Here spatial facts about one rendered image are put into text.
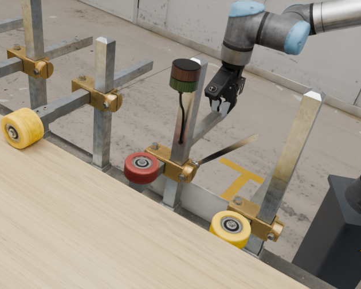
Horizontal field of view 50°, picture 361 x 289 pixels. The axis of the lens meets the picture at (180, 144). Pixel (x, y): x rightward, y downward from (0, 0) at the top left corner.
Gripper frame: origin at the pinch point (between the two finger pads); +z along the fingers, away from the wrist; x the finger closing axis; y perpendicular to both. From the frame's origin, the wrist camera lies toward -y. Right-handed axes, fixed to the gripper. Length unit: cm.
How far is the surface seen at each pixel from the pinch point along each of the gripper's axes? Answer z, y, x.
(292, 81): 75, 227, 21
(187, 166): -4.4, -32.3, -6.8
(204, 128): -3.5, -12.6, -1.3
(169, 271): -7, -63, -21
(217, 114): -3.4, -3.0, -0.8
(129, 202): -7, -54, -5
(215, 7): 36, 234, 112
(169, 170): -2.2, -34.1, -3.2
